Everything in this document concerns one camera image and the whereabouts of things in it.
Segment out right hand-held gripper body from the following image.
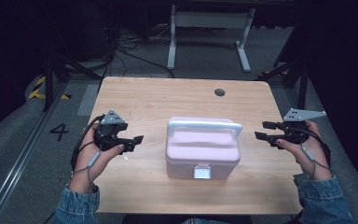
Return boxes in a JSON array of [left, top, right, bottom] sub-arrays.
[[275, 107, 327, 147]]

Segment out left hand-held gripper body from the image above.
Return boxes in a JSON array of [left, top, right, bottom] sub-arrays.
[[93, 109, 129, 153]]

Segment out pink storage box white handle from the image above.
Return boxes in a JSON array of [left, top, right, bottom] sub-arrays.
[[165, 116, 243, 181]]

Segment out person's left hand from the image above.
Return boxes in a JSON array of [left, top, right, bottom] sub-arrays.
[[68, 123, 126, 194]]

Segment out person's right hand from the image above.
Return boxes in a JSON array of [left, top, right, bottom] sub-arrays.
[[275, 119, 333, 181]]

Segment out black tripod stand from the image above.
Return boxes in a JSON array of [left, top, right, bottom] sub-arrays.
[[42, 50, 103, 113], [255, 57, 312, 110]]

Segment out yellow black floor tape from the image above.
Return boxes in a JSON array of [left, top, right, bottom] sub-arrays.
[[27, 76, 73, 101]]

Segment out grey right gripper cable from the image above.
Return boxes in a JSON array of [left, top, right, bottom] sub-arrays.
[[301, 145, 331, 180]]

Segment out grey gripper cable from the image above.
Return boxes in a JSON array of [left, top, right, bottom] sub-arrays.
[[71, 149, 103, 188], [301, 145, 331, 180]]

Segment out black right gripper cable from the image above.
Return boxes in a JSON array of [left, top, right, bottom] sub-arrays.
[[292, 125, 333, 170]]

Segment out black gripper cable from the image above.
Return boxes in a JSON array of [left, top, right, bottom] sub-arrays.
[[70, 114, 105, 173], [292, 125, 333, 170]]

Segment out grey left gripper cable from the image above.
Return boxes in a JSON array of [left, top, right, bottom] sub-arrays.
[[71, 149, 103, 188]]

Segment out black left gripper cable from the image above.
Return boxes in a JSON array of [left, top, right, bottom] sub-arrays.
[[70, 114, 105, 173]]

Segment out bundle of black floor cables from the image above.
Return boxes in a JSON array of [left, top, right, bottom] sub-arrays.
[[103, 26, 176, 79]]

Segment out metal floor rail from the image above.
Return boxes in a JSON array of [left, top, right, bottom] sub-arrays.
[[0, 82, 70, 224]]

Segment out white metal desk frame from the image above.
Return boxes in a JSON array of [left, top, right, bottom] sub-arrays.
[[166, 4, 257, 74]]

